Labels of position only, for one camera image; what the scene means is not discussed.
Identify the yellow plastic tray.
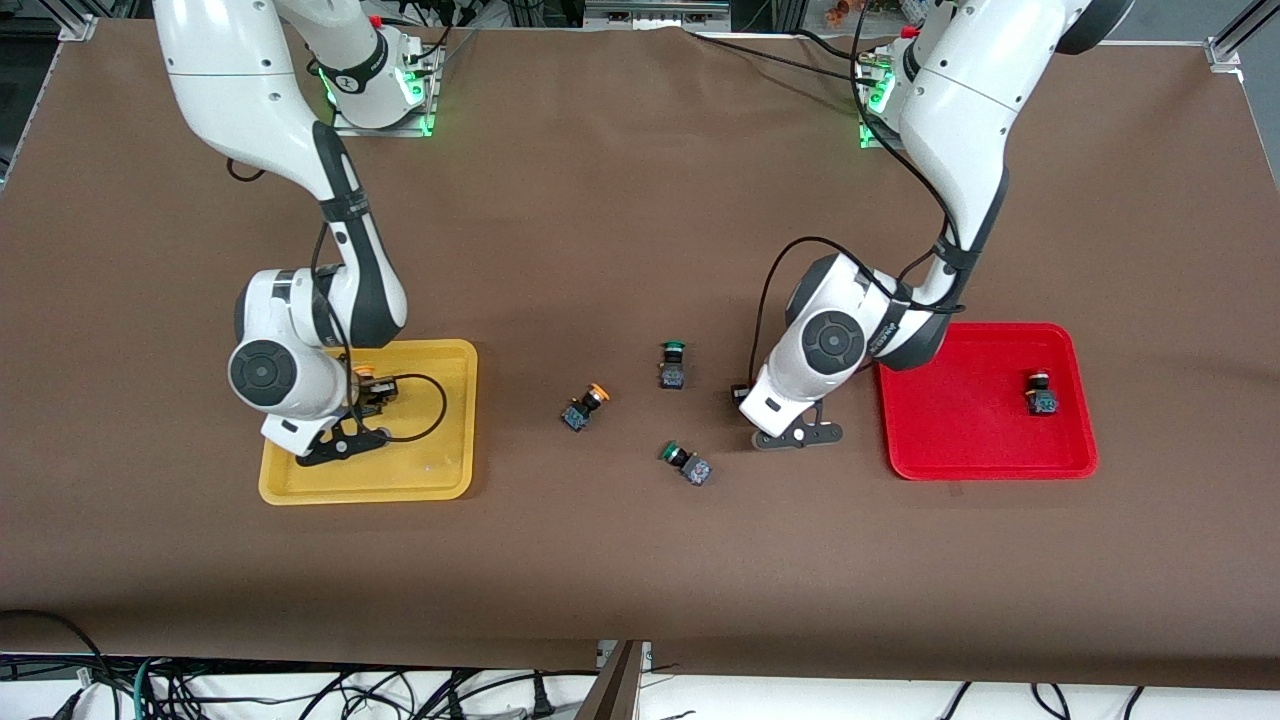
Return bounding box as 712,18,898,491
258,339,479,506

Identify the brown table cloth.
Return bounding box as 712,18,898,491
0,18,1280,691

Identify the red plastic tray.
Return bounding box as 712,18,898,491
875,322,1099,482

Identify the aluminium profile bar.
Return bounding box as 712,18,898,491
574,640,653,720

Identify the grey metal box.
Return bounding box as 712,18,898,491
582,0,733,32

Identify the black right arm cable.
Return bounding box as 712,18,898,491
308,225,450,444

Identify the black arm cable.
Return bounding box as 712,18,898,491
748,0,966,389
308,225,450,444

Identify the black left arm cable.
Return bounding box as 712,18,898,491
748,0,966,389

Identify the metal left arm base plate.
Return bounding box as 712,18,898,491
858,55,967,153

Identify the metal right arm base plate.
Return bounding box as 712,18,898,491
330,42,446,139

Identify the black table cable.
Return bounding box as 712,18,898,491
795,27,893,65
684,28,873,83

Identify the green floor cable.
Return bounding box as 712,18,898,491
132,657,167,720

